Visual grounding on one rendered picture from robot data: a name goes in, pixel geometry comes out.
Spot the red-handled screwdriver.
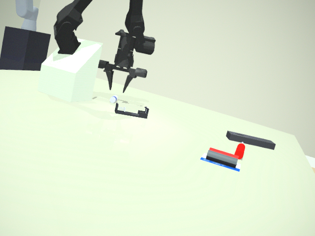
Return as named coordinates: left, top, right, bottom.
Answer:
left=234, top=142, right=245, bottom=159

